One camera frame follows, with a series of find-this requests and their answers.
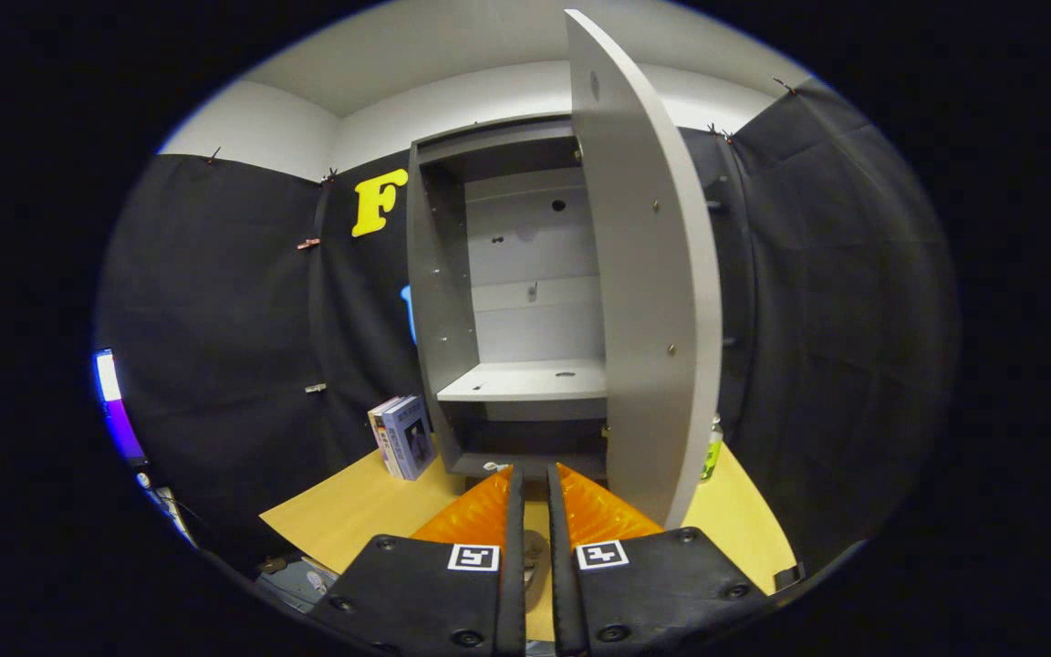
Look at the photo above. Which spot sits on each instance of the lit monitor screen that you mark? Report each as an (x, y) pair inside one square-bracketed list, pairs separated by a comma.
[(115, 406)]

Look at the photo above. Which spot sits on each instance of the grey shoe cabinet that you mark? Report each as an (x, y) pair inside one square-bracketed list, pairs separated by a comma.
[(525, 328)]

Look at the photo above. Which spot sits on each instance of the black table clamp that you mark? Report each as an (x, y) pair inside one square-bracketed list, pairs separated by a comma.
[(788, 577)]

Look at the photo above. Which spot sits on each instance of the blue cover book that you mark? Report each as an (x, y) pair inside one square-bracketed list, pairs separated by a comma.
[(409, 436)]

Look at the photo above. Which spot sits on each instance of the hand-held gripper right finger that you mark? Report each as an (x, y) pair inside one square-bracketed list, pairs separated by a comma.
[(565, 593)]

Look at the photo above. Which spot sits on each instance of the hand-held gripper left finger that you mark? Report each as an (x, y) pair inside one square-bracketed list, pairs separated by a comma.
[(514, 584)]

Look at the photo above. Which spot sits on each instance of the beige shoe cabinet door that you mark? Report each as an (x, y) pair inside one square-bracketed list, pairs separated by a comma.
[(644, 319)]

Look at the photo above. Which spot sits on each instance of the white cover book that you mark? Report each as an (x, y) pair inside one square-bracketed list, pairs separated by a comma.
[(378, 424)]

